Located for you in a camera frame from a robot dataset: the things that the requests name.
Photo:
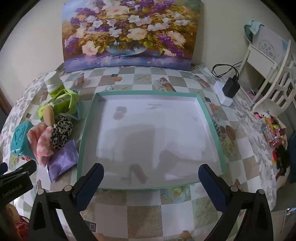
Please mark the pink and white fuzzy towel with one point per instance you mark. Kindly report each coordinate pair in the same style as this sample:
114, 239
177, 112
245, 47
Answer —
39, 143

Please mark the checkered floral tablecloth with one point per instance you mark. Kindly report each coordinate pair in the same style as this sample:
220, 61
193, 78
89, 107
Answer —
143, 213

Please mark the black charger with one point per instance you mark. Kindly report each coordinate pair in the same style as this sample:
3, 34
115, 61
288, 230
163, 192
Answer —
231, 87

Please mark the leopard print cloth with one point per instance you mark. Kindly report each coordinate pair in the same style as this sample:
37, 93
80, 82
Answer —
61, 134

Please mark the purple packet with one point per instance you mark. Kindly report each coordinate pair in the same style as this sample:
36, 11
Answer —
63, 160

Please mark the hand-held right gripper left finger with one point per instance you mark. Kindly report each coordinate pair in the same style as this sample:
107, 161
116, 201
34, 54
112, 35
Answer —
90, 185

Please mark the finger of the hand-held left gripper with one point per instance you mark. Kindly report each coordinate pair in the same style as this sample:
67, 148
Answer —
23, 170
2, 168

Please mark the teal wipes packet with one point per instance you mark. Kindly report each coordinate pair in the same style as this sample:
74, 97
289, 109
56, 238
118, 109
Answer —
20, 139

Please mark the white bottle with green label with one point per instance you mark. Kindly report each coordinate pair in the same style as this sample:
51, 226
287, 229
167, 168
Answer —
53, 84

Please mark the white printed board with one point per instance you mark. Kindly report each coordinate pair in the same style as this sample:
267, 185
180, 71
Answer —
270, 44

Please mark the teal cloth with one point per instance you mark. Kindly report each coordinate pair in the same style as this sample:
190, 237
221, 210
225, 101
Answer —
252, 29

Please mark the pile of colourful toys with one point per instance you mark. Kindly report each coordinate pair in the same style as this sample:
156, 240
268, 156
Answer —
279, 143

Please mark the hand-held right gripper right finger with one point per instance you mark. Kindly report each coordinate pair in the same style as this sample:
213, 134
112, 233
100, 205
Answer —
212, 187

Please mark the beige sponge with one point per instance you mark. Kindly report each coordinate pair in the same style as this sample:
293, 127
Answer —
49, 115

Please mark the teal rimmed white tray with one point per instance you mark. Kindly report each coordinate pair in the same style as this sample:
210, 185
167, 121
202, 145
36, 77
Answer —
150, 129

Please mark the small pink object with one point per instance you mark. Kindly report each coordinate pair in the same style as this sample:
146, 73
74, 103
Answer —
251, 94

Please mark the colourful cylinder toy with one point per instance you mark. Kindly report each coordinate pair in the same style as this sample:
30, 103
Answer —
268, 131

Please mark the floral painting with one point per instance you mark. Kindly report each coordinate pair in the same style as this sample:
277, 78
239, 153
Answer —
131, 34

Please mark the lime green cloth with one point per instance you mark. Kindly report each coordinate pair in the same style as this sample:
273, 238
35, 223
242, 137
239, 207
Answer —
69, 99

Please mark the white chair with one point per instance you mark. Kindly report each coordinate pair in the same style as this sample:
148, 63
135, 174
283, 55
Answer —
282, 88

